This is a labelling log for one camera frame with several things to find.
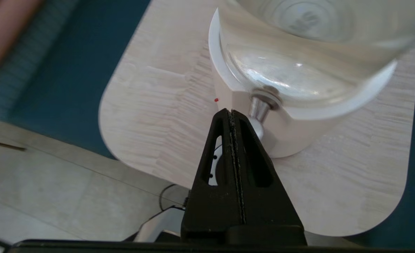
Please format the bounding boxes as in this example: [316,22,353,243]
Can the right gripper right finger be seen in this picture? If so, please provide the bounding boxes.
[232,111,307,246]

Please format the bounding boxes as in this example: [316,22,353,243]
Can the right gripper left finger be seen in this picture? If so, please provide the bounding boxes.
[181,109,246,244]

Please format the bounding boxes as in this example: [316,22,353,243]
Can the large steel dispenser tap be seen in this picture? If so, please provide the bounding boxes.
[248,86,282,141]

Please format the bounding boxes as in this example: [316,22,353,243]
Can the large clear water dispenser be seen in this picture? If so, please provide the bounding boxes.
[209,0,415,158]

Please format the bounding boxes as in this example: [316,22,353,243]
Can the teal upholstered bench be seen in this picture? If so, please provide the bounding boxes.
[0,0,152,159]

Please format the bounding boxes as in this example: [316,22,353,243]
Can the thin black cable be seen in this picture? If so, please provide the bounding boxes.
[158,183,190,211]

